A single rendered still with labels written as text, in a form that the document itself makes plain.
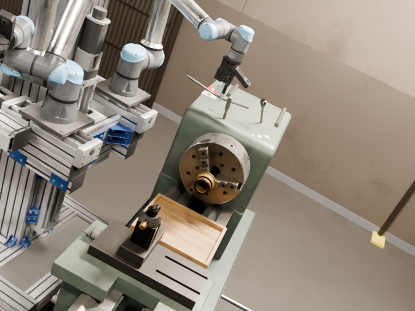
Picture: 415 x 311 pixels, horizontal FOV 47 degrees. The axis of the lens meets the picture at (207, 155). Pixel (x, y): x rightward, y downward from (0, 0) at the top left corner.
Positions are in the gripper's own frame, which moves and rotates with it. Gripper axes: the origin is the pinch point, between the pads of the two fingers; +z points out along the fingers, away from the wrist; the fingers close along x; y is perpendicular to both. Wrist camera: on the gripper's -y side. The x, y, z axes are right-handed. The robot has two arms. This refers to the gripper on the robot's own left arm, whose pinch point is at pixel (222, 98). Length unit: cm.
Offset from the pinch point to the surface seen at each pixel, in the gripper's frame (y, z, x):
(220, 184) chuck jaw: -18.5, 26.1, 29.5
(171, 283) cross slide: -21, 38, 87
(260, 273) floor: -66, 134, -69
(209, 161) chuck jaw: -9.5, 19.4, 27.5
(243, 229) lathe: -39, 81, -28
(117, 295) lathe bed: -6, 48, 94
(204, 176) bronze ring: -10.9, 22.7, 35.1
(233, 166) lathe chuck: -19.8, 17.9, 23.5
